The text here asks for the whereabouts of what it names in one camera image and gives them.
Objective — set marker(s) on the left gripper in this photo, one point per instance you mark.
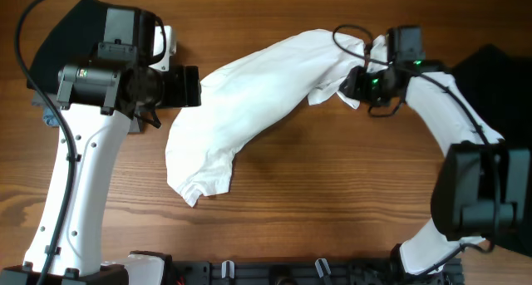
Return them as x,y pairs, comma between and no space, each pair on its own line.
186,86

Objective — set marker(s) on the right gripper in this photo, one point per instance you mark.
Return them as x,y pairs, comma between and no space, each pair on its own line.
357,87

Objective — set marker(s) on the white t-shirt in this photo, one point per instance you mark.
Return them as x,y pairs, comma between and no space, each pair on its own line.
245,97

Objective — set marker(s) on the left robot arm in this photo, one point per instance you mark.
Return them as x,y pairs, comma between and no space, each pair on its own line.
96,101

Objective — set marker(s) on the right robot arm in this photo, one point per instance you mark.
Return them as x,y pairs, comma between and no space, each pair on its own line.
481,190

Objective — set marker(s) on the folded black garment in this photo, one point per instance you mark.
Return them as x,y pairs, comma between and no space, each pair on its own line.
75,36

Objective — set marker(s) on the black garment on right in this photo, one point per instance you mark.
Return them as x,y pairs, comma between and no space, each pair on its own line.
498,87

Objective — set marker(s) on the folded light blue garment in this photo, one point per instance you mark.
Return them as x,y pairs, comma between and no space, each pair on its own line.
49,118

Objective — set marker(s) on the folded grey garment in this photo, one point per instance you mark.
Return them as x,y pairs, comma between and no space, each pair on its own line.
136,126

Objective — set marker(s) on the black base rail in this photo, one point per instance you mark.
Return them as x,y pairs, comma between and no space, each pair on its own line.
359,271

